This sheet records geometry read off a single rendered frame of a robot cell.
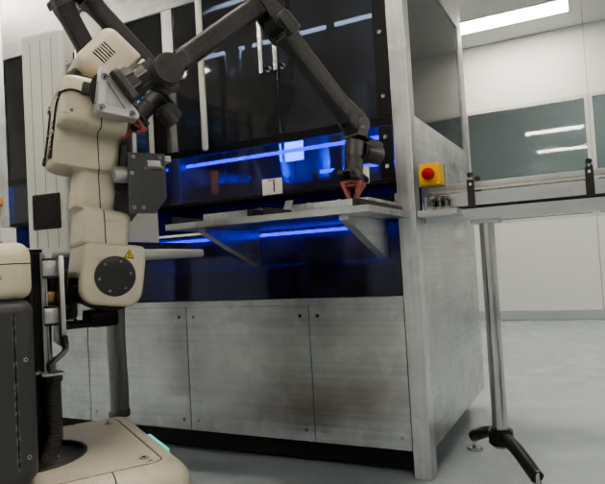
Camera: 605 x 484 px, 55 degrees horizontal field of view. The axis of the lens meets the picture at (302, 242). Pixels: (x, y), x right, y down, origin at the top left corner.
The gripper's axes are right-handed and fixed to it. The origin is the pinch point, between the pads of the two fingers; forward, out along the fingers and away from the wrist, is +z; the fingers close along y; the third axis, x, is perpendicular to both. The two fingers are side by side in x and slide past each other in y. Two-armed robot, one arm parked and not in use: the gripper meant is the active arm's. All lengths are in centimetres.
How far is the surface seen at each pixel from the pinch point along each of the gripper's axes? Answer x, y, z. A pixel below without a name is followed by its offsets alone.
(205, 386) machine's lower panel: 75, 37, 59
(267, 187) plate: 44, 22, -15
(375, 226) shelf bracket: -2.2, 13.9, 4.0
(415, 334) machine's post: -10, 33, 37
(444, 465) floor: -13, 57, 80
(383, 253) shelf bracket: -2.3, 22.2, 11.2
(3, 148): 191, 15, -47
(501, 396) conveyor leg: -34, 52, 55
